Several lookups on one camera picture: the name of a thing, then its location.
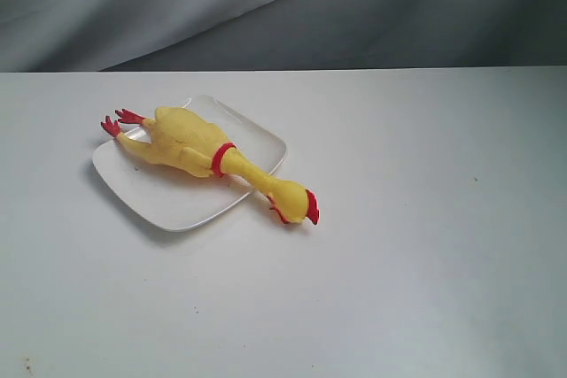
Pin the yellow rubber chicken toy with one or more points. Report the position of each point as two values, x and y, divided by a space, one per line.
179 138

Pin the grey backdrop cloth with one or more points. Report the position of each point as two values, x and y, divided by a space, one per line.
238 35

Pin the white square plate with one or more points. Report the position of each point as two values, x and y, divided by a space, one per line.
173 200

